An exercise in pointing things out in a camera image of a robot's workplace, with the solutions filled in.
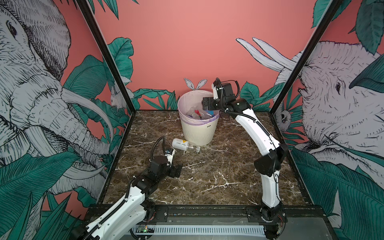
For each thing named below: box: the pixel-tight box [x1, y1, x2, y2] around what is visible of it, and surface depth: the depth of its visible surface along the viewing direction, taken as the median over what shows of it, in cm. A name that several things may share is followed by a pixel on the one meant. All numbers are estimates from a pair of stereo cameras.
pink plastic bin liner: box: [177, 90, 220, 126], surface depth 92 cm
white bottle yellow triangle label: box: [171, 138, 194, 151], surface depth 97 cm
